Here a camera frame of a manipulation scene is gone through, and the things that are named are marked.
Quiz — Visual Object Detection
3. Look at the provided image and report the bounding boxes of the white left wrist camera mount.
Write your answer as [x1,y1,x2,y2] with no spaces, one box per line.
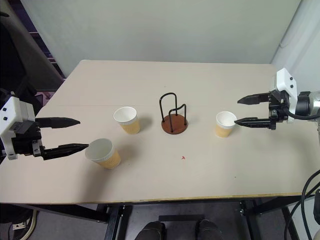
[0,96,36,161]

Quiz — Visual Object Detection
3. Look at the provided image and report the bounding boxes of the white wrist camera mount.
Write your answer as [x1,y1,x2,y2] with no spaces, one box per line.
[270,67,299,101]
[0,96,36,161]

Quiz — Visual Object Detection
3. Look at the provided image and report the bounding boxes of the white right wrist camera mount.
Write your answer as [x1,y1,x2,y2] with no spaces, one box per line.
[270,67,299,101]

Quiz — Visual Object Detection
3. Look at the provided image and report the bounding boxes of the black metal table frame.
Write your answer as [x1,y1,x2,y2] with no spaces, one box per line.
[0,195,320,240]

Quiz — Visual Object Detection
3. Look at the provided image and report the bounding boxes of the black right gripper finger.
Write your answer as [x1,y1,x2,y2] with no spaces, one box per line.
[233,116,273,129]
[237,92,271,106]

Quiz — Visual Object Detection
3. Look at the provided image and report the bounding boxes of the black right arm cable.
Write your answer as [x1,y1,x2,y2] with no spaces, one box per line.
[283,99,319,121]

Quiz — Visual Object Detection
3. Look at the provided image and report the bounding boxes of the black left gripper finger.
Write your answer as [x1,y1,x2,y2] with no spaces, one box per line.
[40,142,90,161]
[34,116,82,130]

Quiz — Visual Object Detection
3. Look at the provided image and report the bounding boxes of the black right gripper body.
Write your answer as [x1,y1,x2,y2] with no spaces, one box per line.
[268,89,293,131]

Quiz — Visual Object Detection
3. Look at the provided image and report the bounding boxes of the black and white shoe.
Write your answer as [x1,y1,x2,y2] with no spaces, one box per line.
[10,209,39,240]

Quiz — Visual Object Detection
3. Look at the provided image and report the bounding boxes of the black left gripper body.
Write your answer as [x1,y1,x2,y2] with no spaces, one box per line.
[11,118,48,158]

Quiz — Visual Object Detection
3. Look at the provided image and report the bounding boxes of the wire cup holder stand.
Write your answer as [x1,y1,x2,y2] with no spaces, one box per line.
[159,92,189,136]

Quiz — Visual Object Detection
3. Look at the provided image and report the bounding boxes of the yellow paper cup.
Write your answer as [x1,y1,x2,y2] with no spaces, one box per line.
[215,111,238,139]
[84,137,122,170]
[112,106,141,136]

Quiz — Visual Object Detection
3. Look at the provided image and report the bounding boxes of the dark rounded shape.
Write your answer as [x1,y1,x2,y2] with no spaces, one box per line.
[134,220,167,240]

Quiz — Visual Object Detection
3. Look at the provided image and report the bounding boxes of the thick black cable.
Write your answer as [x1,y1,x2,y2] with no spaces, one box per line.
[301,169,320,240]
[289,191,316,240]

